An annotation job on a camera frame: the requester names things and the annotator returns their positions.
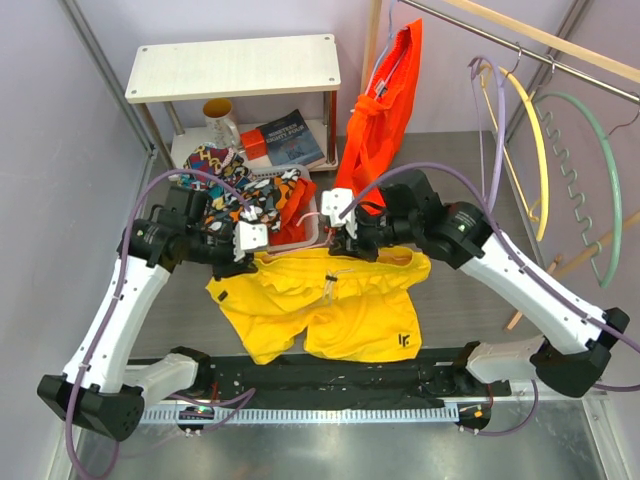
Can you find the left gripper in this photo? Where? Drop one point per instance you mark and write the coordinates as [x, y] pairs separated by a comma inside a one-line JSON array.
[[229, 268]]

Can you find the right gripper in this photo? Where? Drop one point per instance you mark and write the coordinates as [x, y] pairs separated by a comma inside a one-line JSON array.
[[361, 249]]

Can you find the yellow shorts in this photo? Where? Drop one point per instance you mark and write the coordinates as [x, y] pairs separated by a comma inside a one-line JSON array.
[[347, 309]]

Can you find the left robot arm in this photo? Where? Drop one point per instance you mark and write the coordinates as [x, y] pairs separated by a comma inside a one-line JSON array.
[[94, 391]]

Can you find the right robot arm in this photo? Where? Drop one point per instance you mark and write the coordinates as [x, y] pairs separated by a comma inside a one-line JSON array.
[[575, 340]]

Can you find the black orange white patterned shorts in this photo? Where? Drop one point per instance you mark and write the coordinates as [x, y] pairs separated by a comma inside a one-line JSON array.
[[267, 197]]

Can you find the orange shorts in basket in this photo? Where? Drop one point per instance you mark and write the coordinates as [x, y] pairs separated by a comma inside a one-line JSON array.
[[294, 202]]

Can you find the colourful letter patterned shorts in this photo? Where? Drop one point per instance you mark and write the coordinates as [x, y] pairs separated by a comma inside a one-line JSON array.
[[225, 164]]

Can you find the orange shorts on hanger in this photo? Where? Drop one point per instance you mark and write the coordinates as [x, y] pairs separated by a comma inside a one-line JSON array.
[[377, 126]]

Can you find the purple hanger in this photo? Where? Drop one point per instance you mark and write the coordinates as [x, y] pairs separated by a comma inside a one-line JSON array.
[[476, 64]]

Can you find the green wavy hanger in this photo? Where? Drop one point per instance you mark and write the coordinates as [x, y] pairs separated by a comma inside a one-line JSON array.
[[579, 198]]

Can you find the yellow hanger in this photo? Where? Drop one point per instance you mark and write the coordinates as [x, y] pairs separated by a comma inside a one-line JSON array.
[[538, 212]]

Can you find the light blue hanger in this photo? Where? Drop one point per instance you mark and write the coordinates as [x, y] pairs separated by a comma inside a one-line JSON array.
[[392, 45]]

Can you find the white laundry basket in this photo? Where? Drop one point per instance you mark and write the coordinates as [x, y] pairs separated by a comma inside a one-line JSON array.
[[309, 221]]

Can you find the dark blue book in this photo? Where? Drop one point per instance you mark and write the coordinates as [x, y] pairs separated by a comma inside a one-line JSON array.
[[289, 141]]

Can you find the orange cube box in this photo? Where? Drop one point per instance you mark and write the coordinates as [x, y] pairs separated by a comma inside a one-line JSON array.
[[254, 144]]

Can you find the white yellow mug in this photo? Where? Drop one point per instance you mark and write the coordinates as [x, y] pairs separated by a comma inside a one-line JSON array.
[[219, 118]]

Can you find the white two-tier shelf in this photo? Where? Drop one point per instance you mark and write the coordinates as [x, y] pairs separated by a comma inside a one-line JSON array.
[[164, 74]]

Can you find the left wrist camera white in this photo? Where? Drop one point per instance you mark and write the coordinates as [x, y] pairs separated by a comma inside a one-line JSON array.
[[250, 233]]

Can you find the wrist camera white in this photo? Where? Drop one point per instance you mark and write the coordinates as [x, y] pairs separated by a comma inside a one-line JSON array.
[[250, 233], [336, 207]]

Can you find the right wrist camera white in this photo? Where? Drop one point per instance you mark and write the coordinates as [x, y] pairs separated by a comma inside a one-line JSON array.
[[336, 207]]

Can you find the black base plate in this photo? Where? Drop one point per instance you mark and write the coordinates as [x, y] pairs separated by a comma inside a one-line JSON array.
[[304, 382]]

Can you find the white slotted cable duct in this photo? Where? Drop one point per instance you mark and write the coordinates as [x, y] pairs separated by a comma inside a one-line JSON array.
[[181, 414]]

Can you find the metal clothes rail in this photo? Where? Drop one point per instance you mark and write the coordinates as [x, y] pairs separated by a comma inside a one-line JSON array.
[[515, 47]]

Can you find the wooden rack frame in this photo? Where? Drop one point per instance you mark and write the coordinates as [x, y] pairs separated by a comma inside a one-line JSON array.
[[599, 38]]

